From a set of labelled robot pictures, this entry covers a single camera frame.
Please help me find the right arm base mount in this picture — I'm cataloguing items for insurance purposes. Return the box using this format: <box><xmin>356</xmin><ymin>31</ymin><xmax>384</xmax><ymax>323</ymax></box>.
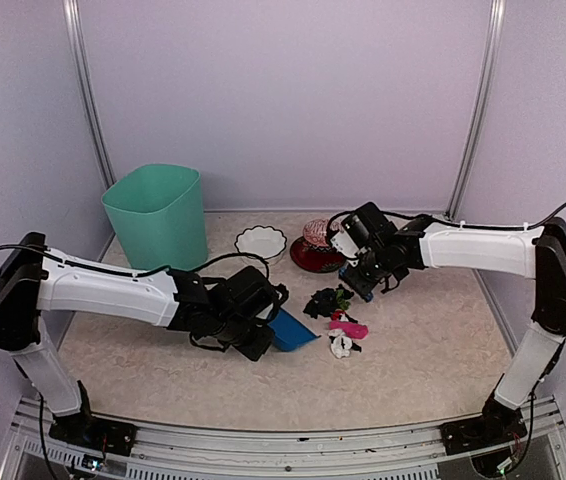
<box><xmin>439</xmin><ymin>393</ymin><xmax>528</xmax><ymax>455</ymax></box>

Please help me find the white scalloped bowl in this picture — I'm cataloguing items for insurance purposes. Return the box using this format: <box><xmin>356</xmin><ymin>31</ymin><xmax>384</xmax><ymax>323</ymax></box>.
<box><xmin>234</xmin><ymin>225</ymin><xmax>287</xmax><ymax>265</ymax></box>

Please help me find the red patterned bowl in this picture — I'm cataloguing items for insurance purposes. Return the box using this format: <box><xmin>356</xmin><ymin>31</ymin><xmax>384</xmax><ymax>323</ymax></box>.
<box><xmin>290</xmin><ymin>237</ymin><xmax>346</xmax><ymax>274</ymax></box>

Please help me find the pink patterned inverted bowl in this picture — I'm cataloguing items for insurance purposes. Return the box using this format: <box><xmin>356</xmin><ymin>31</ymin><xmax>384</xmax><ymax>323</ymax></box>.
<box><xmin>302</xmin><ymin>218</ymin><xmax>332</xmax><ymax>249</ymax></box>

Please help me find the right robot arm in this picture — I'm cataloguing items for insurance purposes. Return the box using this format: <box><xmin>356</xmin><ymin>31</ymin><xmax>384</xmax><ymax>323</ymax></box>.
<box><xmin>325</xmin><ymin>202</ymin><xmax>566</xmax><ymax>444</ymax></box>

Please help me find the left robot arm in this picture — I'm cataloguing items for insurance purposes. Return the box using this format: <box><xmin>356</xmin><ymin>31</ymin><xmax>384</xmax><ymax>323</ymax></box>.
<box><xmin>0</xmin><ymin>232</ymin><xmax>289</xmax><ymax>445</ymax></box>

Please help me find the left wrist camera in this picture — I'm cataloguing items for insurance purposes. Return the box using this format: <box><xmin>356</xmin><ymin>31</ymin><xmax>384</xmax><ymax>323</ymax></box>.
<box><xmin>260</xmin><ymin>284</ymin><xmax>289</xmax><ymax>324</ymax></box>

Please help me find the teal plastic waste bin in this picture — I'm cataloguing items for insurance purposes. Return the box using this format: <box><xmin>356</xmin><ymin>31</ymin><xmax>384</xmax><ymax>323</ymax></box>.
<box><xmin>102</xmin><ymin>164</ymin><xmax>208</xmax><ymax>271</ymax></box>

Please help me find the blue plastic dustpan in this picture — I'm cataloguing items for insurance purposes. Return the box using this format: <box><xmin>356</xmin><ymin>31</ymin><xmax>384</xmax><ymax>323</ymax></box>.
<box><xmin>268</xmin><ymin>309</ymin><xmax>319</xmax><ymax>352</ymax></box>

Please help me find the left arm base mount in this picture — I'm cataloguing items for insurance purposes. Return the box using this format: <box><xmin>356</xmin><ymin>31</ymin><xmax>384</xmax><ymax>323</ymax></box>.
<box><xmin>49</xmin><ymin>381</ymin><xmax>137</xmax><ymax>457</ymax></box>

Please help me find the blue hand brush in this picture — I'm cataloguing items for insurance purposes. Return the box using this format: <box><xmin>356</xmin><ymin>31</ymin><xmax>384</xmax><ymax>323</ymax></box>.
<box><xmin>338</xmin><ymin>265</ymin><xmax>377</xmax><ymax>303</ymax></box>

